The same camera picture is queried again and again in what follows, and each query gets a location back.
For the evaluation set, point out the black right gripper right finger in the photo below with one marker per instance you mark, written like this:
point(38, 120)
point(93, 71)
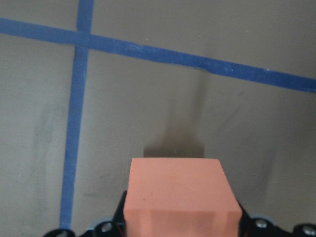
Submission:
point(262, 227)

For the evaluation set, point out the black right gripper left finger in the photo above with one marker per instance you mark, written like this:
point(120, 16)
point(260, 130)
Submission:
point(115, 227)

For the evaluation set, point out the orange foam block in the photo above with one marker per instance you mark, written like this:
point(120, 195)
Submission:
point(180, 197)

